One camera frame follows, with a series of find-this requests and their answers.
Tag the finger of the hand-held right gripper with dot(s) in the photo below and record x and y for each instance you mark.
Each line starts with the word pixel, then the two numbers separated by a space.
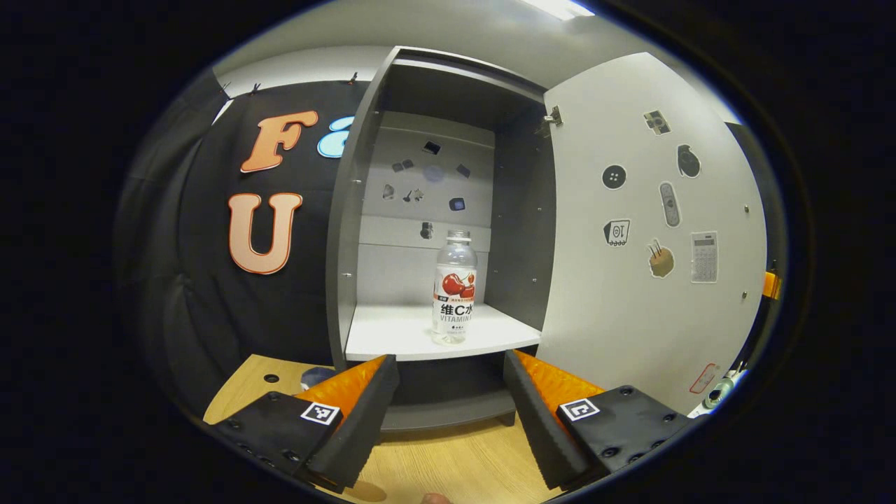
pixel 771 285

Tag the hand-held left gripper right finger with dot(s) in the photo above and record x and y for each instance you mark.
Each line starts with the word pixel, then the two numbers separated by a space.
pixel 539 420

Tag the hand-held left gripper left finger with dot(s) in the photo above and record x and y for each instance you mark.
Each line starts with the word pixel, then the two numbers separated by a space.
pixel 364 413

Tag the clear bottle with red label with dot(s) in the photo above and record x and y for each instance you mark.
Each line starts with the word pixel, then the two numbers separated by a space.
pixel 453 294

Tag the white cabinet shelf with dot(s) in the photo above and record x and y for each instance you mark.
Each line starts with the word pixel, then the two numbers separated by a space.
pixel 399 332

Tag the grey cabinet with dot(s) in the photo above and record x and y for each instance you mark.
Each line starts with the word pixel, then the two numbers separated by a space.
pixel 518 231

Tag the metal door hinge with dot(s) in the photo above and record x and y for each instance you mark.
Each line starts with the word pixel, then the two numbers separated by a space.
pixel 554 117

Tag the black backdrop cloth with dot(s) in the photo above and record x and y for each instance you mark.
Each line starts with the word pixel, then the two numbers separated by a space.
pixel 210 308

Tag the ceiling light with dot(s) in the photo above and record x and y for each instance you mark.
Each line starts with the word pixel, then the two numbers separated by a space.
pixel 560 7

